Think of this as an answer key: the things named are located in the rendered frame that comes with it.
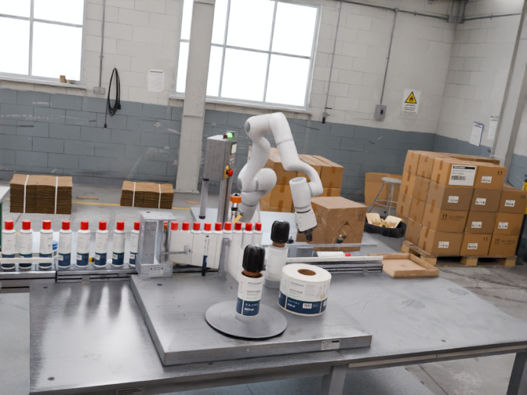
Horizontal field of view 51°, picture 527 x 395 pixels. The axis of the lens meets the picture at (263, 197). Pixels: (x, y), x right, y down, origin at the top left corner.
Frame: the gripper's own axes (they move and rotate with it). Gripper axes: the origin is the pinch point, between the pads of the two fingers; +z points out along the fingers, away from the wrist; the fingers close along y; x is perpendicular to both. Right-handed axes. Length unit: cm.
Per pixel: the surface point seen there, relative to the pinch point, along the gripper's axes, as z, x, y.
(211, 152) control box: -57, -3, 38
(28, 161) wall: 26, -557, 145
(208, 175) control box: -47, -3, 41
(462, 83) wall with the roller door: 70, -425, -470
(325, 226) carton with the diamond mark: 6.5, -18.0, -18.2
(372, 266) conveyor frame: 27.9, 4.8, -30.8
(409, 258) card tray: 43, -12, -65
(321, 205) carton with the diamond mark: -3.3, -23.8, -20.8
